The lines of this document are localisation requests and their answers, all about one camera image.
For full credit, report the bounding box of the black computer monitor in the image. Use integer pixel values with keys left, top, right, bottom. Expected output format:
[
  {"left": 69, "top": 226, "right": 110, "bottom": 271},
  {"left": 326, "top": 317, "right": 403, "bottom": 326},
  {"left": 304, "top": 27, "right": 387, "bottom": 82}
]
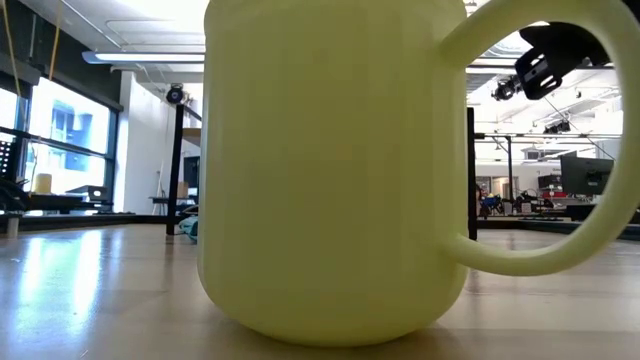
[{"left": 559, "top": 155, "right": 616, "bottom": 198}]

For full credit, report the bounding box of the yellow mug with handle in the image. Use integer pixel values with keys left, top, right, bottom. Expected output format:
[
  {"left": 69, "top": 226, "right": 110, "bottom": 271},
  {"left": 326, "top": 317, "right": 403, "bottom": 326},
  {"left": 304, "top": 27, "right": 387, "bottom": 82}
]
[{"left": 196, "top": 0, "right": 640, "bottom": 349}]

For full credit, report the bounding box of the long ceiling light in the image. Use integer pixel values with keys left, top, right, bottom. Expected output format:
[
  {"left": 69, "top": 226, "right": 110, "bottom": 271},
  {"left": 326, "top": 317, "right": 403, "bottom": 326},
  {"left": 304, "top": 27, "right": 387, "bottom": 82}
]
[{"left": 81, "top": 49, "right": 207, "bottom": 66}]

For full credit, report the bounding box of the yellow cylinder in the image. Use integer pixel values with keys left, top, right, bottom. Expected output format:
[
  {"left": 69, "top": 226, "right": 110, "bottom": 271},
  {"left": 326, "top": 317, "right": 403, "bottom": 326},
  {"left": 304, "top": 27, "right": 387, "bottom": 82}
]
[{"left": 33, "top": 172, "right": 54, "bottom": 196}]

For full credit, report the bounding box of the blue microfibre cloth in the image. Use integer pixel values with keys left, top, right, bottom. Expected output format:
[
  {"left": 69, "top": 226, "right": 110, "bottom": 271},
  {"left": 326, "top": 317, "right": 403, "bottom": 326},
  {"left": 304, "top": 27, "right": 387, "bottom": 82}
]
[{"left": 177, "top": 215, "right": 200, "bottom": 244}]

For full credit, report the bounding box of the black perforated basket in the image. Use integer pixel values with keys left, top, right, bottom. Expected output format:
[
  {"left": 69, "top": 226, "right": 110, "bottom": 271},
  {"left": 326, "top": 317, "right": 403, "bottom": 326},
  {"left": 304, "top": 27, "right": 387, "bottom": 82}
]
[{"left": 0, "top": 139, "right": 14, "bottom": 177}]

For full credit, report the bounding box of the dark grey desk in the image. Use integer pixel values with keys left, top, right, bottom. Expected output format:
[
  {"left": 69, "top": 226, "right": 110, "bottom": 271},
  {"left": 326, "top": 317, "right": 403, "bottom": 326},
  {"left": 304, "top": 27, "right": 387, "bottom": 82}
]
[{"left": 25, "top": 193, "right": 115, "bottom": 217}]

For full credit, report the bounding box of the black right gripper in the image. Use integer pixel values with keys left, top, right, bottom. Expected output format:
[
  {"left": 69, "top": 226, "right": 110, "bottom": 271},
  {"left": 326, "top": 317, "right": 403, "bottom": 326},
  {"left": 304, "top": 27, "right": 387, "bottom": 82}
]
[{"left": 514, "top": 22, "right": 613, "bottom": 102}]

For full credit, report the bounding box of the yellow cable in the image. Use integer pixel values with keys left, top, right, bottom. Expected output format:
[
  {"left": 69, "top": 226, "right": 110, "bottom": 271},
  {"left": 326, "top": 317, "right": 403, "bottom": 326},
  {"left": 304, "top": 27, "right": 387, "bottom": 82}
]
[
  {"left": 46, "top": 0, "right": 65, "bottom": 82},
  {"left": 0, "top": 0, "right": 24, "bottom": 97}
]

